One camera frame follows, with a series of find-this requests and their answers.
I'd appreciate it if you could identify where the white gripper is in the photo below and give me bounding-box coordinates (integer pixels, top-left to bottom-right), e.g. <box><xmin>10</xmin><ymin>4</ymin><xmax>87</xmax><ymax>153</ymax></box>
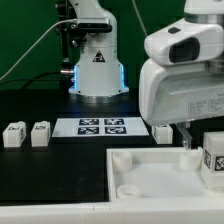
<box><xmin>139</xmin><ymin>59</ymin><xmax>224</xmax><ymax>149</ymax></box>

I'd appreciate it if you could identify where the white square tabletop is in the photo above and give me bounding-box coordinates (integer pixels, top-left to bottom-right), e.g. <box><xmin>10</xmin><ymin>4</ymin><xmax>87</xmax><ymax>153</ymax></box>
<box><xmin>107</xmin><ymin>147</ymin><xmax>224</xmax><ymax>204</ymax></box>

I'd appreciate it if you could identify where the white L-shaped obstacle fence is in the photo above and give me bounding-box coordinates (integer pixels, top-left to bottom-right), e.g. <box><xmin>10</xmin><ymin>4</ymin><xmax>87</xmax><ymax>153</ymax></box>
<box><xmin>0</xmin><ymin>200</ymin><xmax>224</xmax><ymax>224</ymax></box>

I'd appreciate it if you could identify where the white sheet with markers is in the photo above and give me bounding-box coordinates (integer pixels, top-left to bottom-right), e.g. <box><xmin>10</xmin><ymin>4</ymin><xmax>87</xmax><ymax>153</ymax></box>
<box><xmin>53</xmin><ymin>117</ymin><xmax>149</xmax><ymax>137</ymax></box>

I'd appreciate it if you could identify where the white cable behind arm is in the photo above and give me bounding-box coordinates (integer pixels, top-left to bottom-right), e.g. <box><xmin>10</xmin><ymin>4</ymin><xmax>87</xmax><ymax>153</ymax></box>
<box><xmin>131</xmin><ymin>0</ymin><xmax>149</xmax><ymax>38</ymax></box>

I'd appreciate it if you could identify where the black cable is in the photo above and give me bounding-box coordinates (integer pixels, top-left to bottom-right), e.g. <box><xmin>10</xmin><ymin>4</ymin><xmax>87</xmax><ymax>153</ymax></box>
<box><xmin>0</xmin><ymin>71</ymin><xmax>73</xmax><ymax>90</ymax></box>

